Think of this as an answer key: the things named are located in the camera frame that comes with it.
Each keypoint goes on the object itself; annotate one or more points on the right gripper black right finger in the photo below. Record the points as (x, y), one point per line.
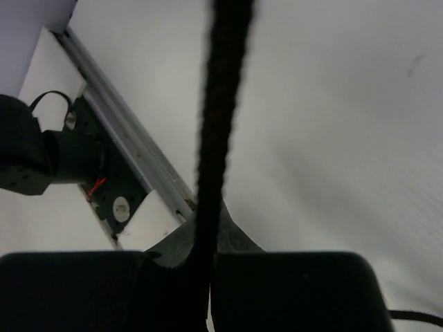
(296, 291)

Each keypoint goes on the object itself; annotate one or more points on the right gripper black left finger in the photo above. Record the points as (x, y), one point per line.
(96, 291)

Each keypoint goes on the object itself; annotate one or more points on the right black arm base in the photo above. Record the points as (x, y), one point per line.
(115, 193)

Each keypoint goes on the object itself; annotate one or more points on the aluminium rail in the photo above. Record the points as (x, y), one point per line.
(154, 170)

